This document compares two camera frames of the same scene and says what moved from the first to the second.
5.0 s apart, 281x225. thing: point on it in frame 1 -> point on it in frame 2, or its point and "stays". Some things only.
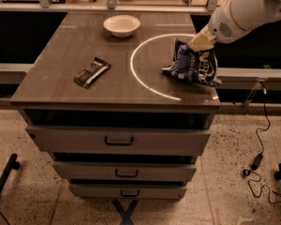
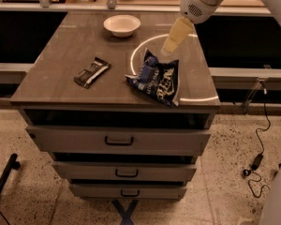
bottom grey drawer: (128, 191) stays
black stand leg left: (12, 165) stays
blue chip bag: (195, 66) -> (158, 80)
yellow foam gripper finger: (202, 40) -> (179, 32)
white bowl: (122, 25) stays
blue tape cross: (125, 215) stays
